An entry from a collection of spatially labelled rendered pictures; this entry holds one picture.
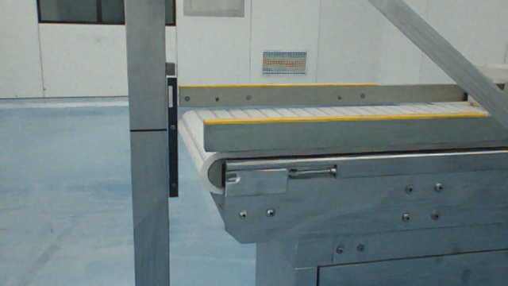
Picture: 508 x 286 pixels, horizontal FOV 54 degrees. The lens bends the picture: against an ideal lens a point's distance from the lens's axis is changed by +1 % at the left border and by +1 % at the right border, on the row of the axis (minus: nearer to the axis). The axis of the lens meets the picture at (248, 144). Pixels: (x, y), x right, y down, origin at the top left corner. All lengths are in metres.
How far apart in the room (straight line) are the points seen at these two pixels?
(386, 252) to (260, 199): 0.22
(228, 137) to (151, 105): 0.30
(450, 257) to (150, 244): 0.47
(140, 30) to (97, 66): 4.82
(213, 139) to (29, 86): 5.18
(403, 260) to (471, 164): 0.17
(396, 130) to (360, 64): 5.83
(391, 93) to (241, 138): 0.42
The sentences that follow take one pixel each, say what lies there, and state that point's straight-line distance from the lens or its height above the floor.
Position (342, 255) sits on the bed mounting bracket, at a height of 0.68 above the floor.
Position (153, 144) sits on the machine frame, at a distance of 0.82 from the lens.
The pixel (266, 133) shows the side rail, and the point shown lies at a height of 0.86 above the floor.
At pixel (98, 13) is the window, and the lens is 5.59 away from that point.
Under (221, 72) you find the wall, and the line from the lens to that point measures 5.78.
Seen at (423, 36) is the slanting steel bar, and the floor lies 0.96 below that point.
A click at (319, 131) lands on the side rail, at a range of 0.56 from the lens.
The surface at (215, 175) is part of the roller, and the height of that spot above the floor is 0.81.
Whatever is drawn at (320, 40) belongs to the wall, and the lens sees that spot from 6.15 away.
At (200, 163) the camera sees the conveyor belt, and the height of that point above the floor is 0.82.
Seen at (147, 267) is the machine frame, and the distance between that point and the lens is 0.90.
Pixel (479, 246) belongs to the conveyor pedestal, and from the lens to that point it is 0.79.
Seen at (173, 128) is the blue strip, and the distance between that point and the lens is 0.81.
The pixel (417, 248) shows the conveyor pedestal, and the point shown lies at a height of 0.68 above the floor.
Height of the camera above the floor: 0.98
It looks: 14 degrees down
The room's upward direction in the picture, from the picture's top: 1 degrees clockwise
